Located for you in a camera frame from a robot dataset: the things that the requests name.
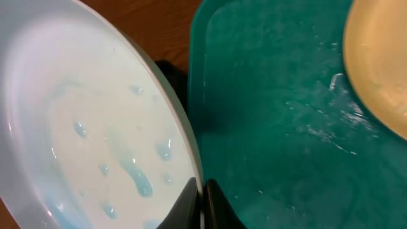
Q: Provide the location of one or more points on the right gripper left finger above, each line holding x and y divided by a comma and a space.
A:
185, 213

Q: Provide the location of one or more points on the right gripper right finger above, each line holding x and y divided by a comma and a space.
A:
218, 213

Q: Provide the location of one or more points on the light blue plate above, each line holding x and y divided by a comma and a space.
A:
92, 133

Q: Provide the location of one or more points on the yellow-green plate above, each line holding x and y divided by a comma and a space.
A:
374, 53

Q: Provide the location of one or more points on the teal plastic serving tray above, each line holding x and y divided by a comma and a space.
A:
278, 125

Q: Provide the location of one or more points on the black plastic tray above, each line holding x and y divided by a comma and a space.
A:
177, 79

